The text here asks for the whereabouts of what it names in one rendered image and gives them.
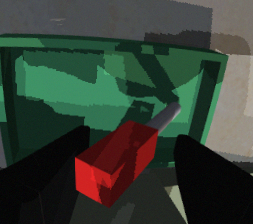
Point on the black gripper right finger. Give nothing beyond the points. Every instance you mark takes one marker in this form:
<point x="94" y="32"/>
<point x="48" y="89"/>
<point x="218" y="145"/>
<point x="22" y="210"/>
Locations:
<point x="213" y="190"/>

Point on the red-headed pin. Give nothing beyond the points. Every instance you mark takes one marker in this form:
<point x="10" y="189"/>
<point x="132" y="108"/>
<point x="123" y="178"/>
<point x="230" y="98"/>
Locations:
<point x="108" y="167"/>

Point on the green tray rim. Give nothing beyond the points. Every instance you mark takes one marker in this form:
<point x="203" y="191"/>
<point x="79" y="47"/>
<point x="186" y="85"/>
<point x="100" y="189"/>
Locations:
<point x="210" y="84"/>

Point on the green tray floor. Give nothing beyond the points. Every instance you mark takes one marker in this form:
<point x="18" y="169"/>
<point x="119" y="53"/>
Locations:
<point x="57" y="89"/>

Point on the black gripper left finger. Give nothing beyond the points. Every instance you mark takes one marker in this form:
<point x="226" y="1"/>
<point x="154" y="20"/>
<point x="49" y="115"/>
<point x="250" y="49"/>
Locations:
<point x="41" y="188"/>

